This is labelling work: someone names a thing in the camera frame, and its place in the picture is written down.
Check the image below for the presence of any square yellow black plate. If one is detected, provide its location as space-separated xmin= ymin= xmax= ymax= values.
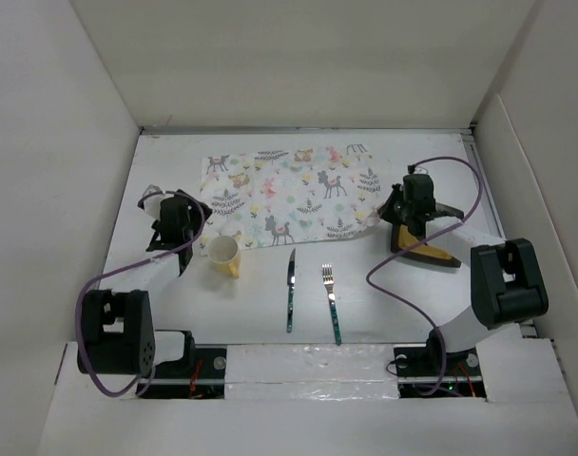
xmin=390 ymin=225 xmax=461 ymax=269

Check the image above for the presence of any floral animal print cloth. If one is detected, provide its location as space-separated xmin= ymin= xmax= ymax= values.
xmin=199 ymin=144 xmax=382 ymax=255

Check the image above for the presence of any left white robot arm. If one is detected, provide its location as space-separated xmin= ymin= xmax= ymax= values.
xmin=75 ymin=185 xmax=212 ymax=377

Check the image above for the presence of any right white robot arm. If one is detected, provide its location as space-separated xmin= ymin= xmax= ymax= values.
xmin=378 ymin=172 xmax=549 ymax=374

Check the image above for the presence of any yellow mug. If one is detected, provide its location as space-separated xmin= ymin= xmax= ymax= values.
xmin=208 ymin=236 xmax=241 ymax=279

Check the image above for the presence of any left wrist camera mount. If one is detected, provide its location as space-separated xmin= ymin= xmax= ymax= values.
xmin=137 ymin=184 xmax=166 ymax=220

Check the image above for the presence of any fork with teal handle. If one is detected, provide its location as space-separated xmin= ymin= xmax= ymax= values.
xmin=321 ymin=264 xmax=342 ymax=346

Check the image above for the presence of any knife with teal handle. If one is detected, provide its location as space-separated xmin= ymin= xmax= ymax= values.
xmin=286 ymin=249 xmax=296 ymax=333

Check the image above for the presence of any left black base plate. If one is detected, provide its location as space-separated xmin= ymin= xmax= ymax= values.
xmin=136 ymin=345 xmax=227 ymax=400

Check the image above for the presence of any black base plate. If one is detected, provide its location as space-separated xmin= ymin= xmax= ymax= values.
xmin=136 ymin=345 xmax=227 ymax=400
xmin=386 ymin=344 xmax=487 ymax=399

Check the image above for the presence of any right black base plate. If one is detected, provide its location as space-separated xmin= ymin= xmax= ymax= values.
xmin=386 ymin=344 xmax=487 ymax=399

